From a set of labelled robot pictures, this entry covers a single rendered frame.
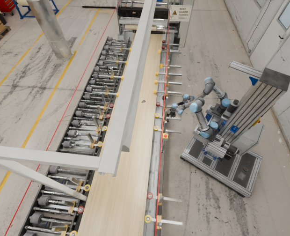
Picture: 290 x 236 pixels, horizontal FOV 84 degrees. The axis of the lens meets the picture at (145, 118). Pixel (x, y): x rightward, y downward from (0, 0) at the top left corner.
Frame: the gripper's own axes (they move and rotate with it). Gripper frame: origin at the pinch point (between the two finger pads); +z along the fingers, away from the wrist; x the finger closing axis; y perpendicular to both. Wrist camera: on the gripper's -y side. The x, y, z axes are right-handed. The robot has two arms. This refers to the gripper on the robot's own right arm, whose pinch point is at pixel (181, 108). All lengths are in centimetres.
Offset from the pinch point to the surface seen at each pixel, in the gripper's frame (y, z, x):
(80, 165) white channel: -72, -163, -164
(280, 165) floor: 207, 83, -53
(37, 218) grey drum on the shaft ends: -175, -3, -190
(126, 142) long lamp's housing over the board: -57, -155, -147
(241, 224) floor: 109, 83, -162
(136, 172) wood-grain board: -63, -8, -124
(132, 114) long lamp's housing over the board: -56, -154, -130
